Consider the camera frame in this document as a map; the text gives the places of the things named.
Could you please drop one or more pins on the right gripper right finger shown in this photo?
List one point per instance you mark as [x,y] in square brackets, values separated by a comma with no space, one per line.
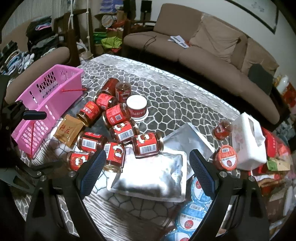
[205,173]

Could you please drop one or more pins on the silver foil pouch rear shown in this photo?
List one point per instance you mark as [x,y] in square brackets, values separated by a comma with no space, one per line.
[187,138]

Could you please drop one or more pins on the tan sofa cushion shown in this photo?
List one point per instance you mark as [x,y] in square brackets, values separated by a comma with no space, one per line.
[217,37]

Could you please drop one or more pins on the brown tea packet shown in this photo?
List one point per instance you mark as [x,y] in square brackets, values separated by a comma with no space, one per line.
[68,130]

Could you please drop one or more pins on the silver foil pouch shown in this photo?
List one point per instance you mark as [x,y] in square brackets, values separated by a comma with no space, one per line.
[187,138]
[159,178]

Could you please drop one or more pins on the red sauce jar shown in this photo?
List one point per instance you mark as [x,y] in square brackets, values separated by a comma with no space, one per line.
[124,131]

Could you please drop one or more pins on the blue lid cup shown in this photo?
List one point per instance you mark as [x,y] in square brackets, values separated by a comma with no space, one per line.
[198,194]
[177,235]
[190,216]

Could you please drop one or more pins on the red lidded cup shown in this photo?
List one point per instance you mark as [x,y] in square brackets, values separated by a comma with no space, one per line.
[225,158]

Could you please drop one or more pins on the framed ink painting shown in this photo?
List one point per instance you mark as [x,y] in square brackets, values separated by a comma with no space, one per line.
[264,11]

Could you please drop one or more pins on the dark green cushion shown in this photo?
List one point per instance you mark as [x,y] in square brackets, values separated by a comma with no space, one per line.
[258,75]

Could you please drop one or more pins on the silver foil pouch front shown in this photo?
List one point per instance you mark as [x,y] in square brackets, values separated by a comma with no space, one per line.
[159,178]

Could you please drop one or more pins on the white tissue box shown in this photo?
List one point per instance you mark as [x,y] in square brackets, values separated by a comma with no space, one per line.
[249,143]

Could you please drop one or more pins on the red sauce jar barcode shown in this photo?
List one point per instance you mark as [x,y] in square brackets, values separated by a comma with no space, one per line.
[147,144]

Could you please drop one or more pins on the blue lid cup upper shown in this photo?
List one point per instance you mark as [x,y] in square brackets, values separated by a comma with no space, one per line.
[198,194]

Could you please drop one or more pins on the papers on sofa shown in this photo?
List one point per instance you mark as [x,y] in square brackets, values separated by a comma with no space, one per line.
[179,40]

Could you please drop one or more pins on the white garment steamer stand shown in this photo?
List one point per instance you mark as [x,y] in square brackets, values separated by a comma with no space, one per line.
[80,21]

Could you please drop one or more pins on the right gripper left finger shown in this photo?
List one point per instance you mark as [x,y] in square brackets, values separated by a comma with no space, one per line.
[89,172]

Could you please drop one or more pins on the brown three-seat sofa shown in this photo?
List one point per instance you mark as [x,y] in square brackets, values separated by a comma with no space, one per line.
[228,81]

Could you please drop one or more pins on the small red jar by tissue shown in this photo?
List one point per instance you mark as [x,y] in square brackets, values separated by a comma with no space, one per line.
[223,130]

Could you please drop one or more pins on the pink plastic basket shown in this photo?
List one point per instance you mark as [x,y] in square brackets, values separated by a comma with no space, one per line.
[53,92]

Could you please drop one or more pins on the pile of folded clothes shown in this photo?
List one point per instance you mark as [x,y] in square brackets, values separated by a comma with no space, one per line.
[28,43]

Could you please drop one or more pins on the white lid red tub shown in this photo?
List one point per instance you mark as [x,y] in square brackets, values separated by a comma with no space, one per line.
[137,106]

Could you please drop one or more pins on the red sauce jar cartoon label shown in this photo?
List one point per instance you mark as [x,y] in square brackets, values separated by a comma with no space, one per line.
[115,155]

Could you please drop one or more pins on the brown armchair left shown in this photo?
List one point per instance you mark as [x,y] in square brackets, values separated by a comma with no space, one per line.
[64,54]

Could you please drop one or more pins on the blue lid cup middle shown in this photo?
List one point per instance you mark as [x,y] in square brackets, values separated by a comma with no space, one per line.
[190,216]

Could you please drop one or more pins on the blue lid cup lower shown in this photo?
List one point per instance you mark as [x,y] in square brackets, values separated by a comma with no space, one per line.
[177,235]

